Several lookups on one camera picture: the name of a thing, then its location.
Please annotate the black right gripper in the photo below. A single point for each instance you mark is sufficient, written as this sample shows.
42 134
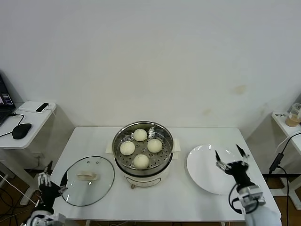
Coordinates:
238 174

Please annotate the round glass pot lid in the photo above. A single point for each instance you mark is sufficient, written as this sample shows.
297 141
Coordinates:
87 188

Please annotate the flat white box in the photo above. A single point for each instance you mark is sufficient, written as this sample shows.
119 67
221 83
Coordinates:
27 107

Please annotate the open black laptop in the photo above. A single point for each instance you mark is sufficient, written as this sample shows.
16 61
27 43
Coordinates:
3 101

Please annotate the round white plate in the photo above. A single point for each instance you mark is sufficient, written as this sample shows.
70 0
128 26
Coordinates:
202 164

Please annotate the white side desk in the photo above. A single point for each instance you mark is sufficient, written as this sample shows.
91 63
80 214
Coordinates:
35 134

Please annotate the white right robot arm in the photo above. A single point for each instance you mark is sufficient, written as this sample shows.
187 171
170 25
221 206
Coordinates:
261 217

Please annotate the plastic cup of milk tea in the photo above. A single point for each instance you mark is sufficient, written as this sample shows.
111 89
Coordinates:
292 115

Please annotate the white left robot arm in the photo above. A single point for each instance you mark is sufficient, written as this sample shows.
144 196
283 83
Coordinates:
42 217

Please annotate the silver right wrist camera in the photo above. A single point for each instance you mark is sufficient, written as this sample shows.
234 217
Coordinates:
251 197

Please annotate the white steamed baozi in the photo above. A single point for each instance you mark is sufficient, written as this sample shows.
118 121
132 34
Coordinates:
141 161
154 145
127 148
140 134

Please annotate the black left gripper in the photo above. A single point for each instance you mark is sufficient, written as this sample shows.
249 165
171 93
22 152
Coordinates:
50 194

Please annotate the small white side table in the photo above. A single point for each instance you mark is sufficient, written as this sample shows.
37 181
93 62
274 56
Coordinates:
281 122

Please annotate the black and white phone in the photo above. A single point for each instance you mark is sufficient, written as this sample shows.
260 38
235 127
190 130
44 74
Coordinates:
43 106

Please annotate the black computer mouse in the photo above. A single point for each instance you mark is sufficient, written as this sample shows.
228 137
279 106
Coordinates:
21 130

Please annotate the perforated steel steamer basket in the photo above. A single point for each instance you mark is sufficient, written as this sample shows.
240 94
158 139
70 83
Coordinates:
164 155

